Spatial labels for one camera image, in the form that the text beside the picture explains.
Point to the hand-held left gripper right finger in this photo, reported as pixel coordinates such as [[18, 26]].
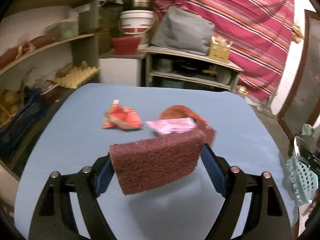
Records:
[[212, 170]]

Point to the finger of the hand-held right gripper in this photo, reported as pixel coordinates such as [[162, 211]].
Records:
[[310, 161]]

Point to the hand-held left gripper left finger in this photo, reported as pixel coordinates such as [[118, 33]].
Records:
[[103, 180]]

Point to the black snack packet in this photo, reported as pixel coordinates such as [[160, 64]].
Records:
[[303, 142]]

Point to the teal plastic laundry basket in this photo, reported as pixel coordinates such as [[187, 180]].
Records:
[[300, 180]]

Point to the maroon scouring pad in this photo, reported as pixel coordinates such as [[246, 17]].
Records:
[[155, 162]]

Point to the red wrapper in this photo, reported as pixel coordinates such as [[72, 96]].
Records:
[[122, 117]]

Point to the dark red packet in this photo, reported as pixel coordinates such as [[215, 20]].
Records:
[[210, 133]]

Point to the pink plastic packet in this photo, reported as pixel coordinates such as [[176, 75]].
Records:
[[170, 125]]

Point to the brown round object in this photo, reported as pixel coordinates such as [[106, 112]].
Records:
[[175, 111]]

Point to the brown framed door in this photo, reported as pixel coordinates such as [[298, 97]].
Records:
[[303, 80]]

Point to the white enamel pot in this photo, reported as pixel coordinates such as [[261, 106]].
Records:
[[224, 77]]

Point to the blue plastic crate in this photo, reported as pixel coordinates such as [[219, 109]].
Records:
[[22, 122]]

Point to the yellow egg tray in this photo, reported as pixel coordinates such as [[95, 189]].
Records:
[[75, 78]]

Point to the black pan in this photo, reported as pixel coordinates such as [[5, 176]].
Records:
[[187, 66]]

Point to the white box cabinet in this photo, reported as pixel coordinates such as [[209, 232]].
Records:
[[120, 70]]

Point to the small steel pot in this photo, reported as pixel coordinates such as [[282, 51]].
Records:
[[163, 65]]

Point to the wooden side shelf unit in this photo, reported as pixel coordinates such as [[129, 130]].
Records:
[[190, 56]]

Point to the yellow chopstick holder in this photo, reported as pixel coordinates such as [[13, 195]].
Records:
[[219, 52]]

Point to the basket of potatoes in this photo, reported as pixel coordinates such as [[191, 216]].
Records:
[[8, 102]]

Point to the orange hanging cloth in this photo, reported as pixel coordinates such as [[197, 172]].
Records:
[[297, 32]]

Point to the red plastic basin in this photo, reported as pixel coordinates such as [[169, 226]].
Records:
[[126, 45]]

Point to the large yellow oil jug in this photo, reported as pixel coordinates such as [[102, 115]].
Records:
[[104, 41]]

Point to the grey fabric bag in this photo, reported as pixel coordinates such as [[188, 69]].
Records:
[[182, 32]]

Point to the red striped curtain cloth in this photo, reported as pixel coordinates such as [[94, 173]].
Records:
[[237, 25]]

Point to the red mesh produce bag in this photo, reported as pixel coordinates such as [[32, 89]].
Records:
[[25, 50]]

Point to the pale green container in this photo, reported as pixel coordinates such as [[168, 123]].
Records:
[[68, 29]]

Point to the white plastic bucket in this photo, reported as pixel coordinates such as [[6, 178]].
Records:
[[136, 22]]

